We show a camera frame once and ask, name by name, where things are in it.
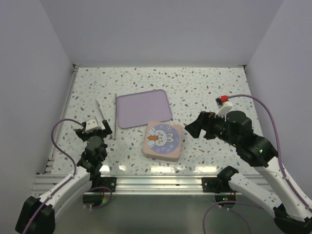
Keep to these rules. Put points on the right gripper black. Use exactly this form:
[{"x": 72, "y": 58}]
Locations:
[{"x": 205, "y": 121}]

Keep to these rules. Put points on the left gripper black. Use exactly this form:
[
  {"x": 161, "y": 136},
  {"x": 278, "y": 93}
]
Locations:
[{"x": 84, "y": 136}]

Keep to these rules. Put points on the metal tin lid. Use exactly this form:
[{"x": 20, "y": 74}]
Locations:
[{"x": 163, "y": 138}]

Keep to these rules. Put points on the metal tongs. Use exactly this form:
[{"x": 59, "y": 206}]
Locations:
[{"x": 107, "y": 105}]

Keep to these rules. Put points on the metal cookie tin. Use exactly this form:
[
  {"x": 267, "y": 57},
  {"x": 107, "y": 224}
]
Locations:
[{"x": 166, "y": 157}]

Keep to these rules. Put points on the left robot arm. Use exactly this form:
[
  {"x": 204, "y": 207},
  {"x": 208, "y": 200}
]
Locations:
[{"x": 39, "y": 215}]

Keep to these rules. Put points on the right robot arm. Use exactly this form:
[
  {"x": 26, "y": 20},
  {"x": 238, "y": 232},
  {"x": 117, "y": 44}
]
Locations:
[{"x": 292, "y": 215}]

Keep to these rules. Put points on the purple plastic tray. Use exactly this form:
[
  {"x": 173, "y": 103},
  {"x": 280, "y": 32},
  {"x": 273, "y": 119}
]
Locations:
[{"x": 139, "y": 109}]

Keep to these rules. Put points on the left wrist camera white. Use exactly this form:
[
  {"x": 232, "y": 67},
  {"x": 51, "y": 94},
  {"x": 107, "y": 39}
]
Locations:
[{"x": 91, "y": 124}]

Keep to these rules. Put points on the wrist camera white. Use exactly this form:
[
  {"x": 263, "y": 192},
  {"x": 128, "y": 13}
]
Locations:
[
  {"x": 224, "y": 105},
  {"x": 91, "y": 124}
]

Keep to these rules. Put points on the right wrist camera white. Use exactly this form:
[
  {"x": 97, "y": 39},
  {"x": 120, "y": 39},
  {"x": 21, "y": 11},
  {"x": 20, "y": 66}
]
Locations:
[{"x": 224, "y": 105}]

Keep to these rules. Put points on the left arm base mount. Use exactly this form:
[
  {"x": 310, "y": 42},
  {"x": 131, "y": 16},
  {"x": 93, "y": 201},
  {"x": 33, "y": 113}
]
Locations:
[{"x": 104, "y": 184}]

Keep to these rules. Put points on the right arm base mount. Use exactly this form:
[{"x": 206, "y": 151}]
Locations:
[{"x": 215, "y": 185}]

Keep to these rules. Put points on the aluminium rail front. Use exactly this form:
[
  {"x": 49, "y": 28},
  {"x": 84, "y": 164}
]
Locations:
[{"x": 134, "y": 185}]

